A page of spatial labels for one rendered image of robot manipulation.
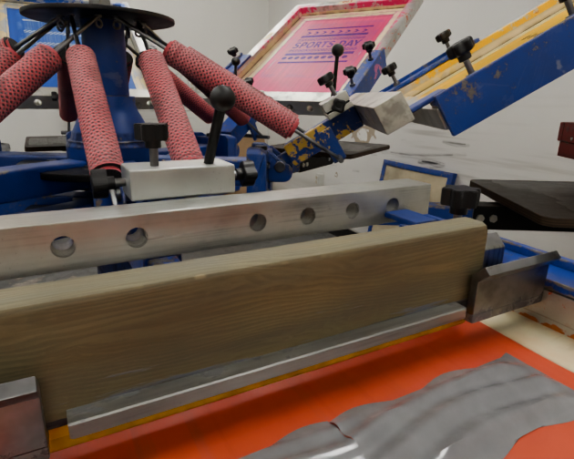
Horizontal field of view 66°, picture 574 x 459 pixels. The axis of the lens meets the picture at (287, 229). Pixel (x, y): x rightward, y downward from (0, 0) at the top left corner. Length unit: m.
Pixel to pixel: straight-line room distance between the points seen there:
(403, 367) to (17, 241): 0.35
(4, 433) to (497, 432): 0.28
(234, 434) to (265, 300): 0.09
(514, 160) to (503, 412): 2.31
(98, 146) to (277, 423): 0.51
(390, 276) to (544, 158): 2.21
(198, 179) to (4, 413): 0.35
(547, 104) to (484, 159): 0.43
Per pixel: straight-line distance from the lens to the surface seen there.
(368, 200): 0.60
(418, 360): 0.39
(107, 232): 0.47
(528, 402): 0.36
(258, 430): 0.31
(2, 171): 0.94
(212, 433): 0.31
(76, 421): 0.27
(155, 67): 0.88
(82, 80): 0.83
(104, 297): 0.25
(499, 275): 0.41
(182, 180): 0.53
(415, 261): 0.35
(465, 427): 0.33
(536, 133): 2.55
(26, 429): 0.27
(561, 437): 0.36
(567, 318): 0.48
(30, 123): 4.37
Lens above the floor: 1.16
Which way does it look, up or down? 17 degrees down
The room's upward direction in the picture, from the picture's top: 1 degrees clockwise
